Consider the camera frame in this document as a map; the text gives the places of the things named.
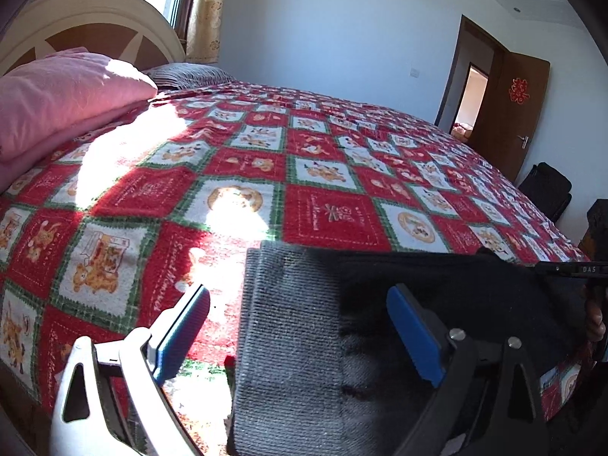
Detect black pants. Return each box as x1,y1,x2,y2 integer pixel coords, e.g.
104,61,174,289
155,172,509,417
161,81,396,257
228,242,583,455

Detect person's hand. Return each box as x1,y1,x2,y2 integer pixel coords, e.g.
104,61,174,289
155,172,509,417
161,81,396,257
585,299,606,343

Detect wooden cabinet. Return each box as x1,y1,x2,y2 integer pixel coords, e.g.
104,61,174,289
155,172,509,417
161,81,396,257
579,199,608,261

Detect black folding chair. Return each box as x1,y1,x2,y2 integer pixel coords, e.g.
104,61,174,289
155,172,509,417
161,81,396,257
518,161,572,223

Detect red patchwork bedspread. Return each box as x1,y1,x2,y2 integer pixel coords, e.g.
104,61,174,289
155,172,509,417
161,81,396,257
1,82,583,455

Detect red door decoration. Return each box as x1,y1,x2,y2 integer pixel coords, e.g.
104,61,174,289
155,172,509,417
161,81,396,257
508,77,530,105

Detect brown wooden door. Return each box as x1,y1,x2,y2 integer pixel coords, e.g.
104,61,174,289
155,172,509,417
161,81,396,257
468,52,550,181

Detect pink pillow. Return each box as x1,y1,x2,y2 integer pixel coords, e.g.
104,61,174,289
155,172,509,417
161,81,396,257
1,47,158,190

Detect striped grey pillow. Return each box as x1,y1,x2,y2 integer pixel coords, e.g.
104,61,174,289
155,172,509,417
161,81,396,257
143,62,235,91

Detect yellow lace curtain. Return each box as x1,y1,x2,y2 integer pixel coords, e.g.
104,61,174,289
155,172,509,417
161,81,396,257
185,0,223,64

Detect cream wooden headboard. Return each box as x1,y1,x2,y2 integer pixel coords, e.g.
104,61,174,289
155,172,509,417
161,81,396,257
1,0,185,74

